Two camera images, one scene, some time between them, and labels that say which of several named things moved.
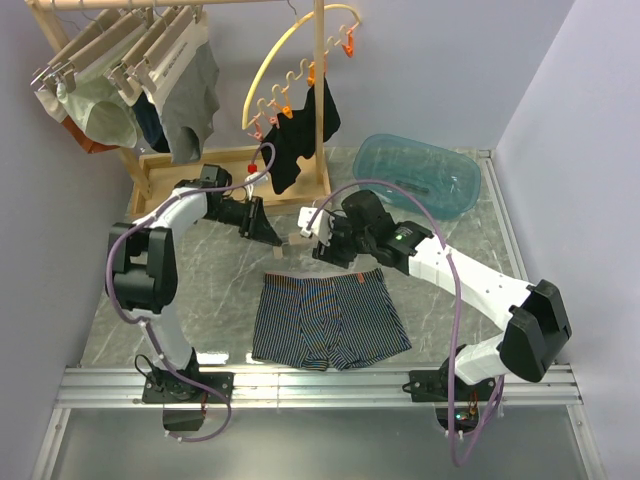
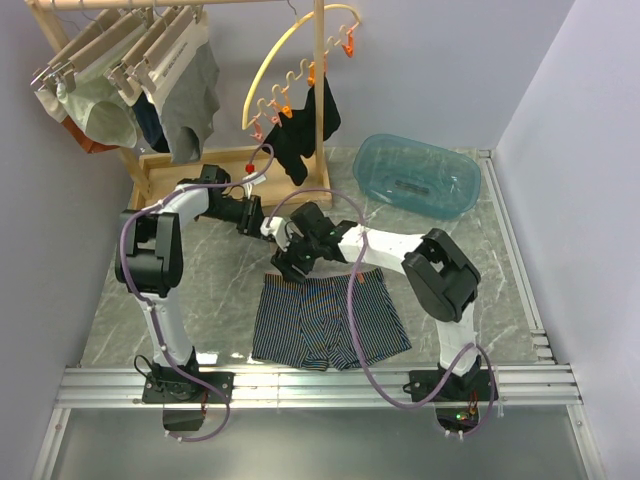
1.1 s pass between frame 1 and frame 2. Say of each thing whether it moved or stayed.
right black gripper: moved
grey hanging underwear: stayed
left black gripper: stayed
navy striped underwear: stayed
